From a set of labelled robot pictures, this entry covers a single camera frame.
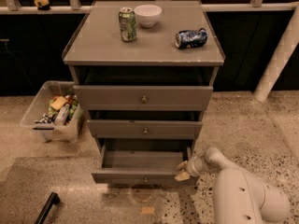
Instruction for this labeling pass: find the green soda can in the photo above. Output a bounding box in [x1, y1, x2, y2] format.
[119, 7, 136, 42]

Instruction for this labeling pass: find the grey middle drawer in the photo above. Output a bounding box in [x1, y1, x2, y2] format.
[87, 119, 203, 139]

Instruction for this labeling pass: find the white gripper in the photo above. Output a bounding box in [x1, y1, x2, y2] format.
[175, 155, 205, 182]

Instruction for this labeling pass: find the white diagonal pillar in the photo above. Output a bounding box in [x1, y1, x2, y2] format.
[253, 7, 299, 102]

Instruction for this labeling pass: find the white bowl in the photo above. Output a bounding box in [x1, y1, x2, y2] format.
[134, 5, 162, 28]

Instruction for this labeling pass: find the grey top drawer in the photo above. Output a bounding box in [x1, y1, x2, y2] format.
[74, 85, 213, 111]

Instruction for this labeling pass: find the yellow sponge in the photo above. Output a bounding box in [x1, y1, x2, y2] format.
[50, 96, 67, 111]

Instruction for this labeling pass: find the clear plastic bin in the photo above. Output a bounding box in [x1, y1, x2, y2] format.
[20, 81, 83, 142]

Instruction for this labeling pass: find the yellow black object on rail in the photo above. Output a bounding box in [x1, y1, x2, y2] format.
[34, 0, 50, 10]

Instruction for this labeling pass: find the white plastic bottle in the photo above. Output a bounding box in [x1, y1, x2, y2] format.
[54, 104, 70, 125]

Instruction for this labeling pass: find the grey bottom drawer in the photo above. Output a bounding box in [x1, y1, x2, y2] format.
[92, 147, 196, 186]

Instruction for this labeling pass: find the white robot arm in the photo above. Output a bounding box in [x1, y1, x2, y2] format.
[175, 147, 291, 224]

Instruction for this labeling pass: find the metal railing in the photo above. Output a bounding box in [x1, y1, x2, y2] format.
[0, 0, 299, 16]

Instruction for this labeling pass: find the blue crushed soda can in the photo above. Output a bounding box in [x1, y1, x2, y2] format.
[175, 28, 207, 49]

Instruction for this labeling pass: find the black bar handle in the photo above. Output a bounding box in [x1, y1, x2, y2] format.
[35, 192, 60, 224]

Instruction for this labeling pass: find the grey drawer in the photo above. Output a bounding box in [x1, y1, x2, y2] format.
[92, 147, 196, 186]
[74, 85, 213, 111]
[87, 119, 203, 139]

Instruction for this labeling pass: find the grey drawer cabinet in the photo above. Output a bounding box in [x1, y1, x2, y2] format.
[61, 0, 226, 161]

